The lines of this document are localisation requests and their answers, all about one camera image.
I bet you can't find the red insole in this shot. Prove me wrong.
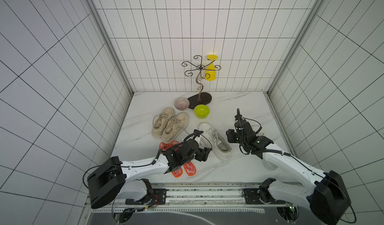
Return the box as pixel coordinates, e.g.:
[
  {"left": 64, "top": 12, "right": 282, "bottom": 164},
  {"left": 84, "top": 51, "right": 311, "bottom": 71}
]
[
  {"left": 169, "top": 140, "right": 197, "bottom": 177},
  {"left": 159, "top": 141, "right": 183, "bottom": 178}
]

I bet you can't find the beige lace sneaker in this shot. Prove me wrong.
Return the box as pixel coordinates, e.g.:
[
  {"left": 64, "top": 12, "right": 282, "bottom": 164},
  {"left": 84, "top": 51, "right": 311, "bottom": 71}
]
[
  {"left": 151, "top": 107, "right": 175, "bottom": 139},
  {"left": 161, "top": 112, "right": 190, "bottom": 144}
]

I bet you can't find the white sneaker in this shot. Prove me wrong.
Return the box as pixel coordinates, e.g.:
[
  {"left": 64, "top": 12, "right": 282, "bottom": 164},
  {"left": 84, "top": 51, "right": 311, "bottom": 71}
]
[
  {"left": 262, "top": 159, "right": 278, "bottom": 171},
  {"left": 198, "top": 123, "right": 232, "bottom": 161}
]

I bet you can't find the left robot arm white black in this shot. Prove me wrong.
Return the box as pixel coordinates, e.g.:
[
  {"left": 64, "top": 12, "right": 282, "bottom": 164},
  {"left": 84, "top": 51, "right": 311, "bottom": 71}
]
[{"left": 82, "top": 130, "right": 213, "bottom": 209}]

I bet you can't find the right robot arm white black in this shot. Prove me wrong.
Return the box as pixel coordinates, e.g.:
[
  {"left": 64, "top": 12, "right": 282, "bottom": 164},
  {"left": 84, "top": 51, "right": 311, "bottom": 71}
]
[{"left": 226, "top": 112, "right": 352, "bottom": 225}]

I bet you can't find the green plastic bowl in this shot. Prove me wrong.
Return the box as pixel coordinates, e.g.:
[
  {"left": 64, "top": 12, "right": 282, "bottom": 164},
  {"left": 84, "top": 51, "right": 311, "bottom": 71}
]
[{"left": 194, "top": 104, "right": 210, "bottom": 119}]

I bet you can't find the pink glass bowl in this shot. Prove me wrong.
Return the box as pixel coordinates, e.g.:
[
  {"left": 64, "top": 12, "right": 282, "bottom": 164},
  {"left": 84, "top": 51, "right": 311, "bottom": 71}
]
[{"left": 174, "top": 97, "right": 190, "bottom": 111}]

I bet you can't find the ornate metal cup stand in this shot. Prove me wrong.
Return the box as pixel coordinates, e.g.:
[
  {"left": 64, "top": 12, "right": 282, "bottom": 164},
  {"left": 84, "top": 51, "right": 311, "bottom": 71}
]
[{"left": 181, "top": 55, "right": 222, "bottom": 109}]

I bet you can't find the yellow plastic goblet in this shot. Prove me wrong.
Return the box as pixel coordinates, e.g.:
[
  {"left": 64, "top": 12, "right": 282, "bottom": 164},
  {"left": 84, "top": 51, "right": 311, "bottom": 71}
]
[{"left": 205, "top": 54, "right": 218, "bottom": 81}]

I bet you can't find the aluminium mounting rail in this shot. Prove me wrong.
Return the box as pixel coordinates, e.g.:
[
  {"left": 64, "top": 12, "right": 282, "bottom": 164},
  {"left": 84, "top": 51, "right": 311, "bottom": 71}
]
[{"left": 86, "top": 180, "right": 319, "bottom": 213}]

